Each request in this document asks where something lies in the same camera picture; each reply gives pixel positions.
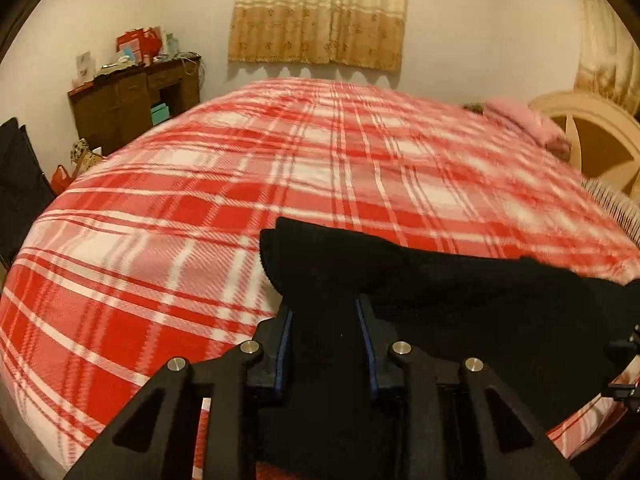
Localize black pants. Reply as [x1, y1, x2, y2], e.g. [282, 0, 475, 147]
[259, 218, 639, 430]

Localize striped pillow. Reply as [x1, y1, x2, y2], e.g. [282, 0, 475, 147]
[582, 179, 640, 246]

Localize red plaid bed sheet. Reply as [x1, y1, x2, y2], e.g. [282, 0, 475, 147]
[1, 78, 639, 479]

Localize red plastic bag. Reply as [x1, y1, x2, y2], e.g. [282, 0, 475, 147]
[50, 165, 74, 196]

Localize cream wooden headboard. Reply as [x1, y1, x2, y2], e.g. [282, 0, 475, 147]
[529, 91, 639, 200]

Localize patterned bag on floor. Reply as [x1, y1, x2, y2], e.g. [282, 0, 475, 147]
[70, 139, 104, 178]

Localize pink folded blanket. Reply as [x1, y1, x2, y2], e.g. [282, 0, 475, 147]
[483, 98, 572, 162]

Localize teal box under desk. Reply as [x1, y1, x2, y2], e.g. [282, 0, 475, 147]
[151, 103, 170, 126]

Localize beige side curtain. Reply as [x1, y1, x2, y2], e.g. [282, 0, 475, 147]
[574, 0, 639, 116]

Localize dark wooden desk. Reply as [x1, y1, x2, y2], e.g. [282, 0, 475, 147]
[67, 54, 202, 155]

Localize white photo card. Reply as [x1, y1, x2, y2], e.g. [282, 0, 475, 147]
[76, 51, 96, 84]

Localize red gift bag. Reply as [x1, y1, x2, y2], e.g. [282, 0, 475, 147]
[116, 27, 163, 64]

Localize beige window curtain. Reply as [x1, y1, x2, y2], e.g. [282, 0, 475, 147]
[228, 0, 408, 73]

